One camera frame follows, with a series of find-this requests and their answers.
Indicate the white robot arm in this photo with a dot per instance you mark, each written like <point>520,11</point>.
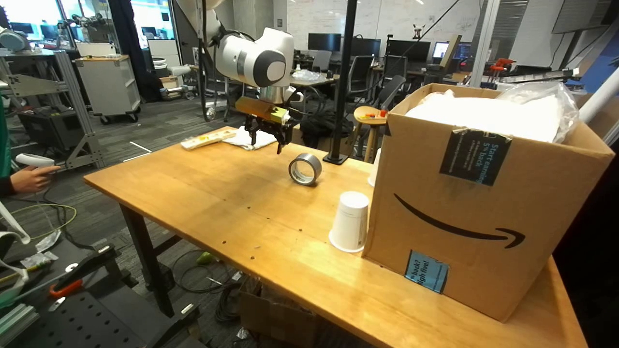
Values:
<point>263,65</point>

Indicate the grey seal tape roll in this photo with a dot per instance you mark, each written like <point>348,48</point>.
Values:
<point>303,170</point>

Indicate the black gripper body wooden mount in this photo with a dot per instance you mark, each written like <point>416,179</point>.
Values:
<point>259,113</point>

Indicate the cardboard Amazon box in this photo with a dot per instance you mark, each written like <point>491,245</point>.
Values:
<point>468,214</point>

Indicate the white handheld controller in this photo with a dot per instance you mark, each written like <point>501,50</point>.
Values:
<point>35,162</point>

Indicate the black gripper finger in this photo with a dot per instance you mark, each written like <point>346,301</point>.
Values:
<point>251,131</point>
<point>280,141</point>

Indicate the white plastic bag in box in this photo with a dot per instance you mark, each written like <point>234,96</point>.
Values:
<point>528,112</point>

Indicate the orange handled tool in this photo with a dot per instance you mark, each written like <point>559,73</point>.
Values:
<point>65,291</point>

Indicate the operator hand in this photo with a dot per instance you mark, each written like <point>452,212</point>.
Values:
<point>31,179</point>

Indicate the white folded cloth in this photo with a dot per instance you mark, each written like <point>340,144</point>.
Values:
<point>242,141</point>

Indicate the white paper cup near box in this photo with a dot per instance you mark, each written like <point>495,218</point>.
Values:
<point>350,224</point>

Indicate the grey metal shelf rack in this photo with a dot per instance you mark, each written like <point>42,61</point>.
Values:
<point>42,92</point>

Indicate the black vertical pole stand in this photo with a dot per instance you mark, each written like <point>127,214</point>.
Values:
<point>334,156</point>

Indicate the white rolling cabinet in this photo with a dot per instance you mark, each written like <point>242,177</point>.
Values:
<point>110,88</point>

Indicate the round wooden stool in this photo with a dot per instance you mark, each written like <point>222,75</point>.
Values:
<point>373,119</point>

